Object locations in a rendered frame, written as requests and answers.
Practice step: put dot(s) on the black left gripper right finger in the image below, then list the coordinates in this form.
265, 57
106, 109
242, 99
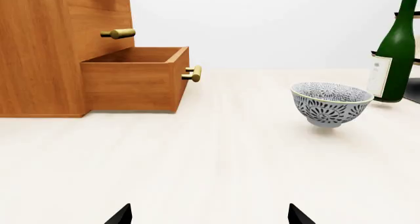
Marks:
298, 217

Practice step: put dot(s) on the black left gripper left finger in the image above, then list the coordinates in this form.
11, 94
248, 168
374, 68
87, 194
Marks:
123, 216

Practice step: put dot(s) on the open wooden drawer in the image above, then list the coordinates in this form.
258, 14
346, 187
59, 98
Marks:
131, 86

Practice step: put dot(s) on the wooden cabinet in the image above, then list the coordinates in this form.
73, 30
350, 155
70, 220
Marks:
39, 51

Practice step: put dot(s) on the blue patterned ceramic bowl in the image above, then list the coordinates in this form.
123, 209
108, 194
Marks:
329, 103

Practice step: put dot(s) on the black wine rack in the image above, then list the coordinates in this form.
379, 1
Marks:
414, 86

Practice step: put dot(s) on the green wine bottle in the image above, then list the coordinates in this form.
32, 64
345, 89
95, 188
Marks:
393, 54

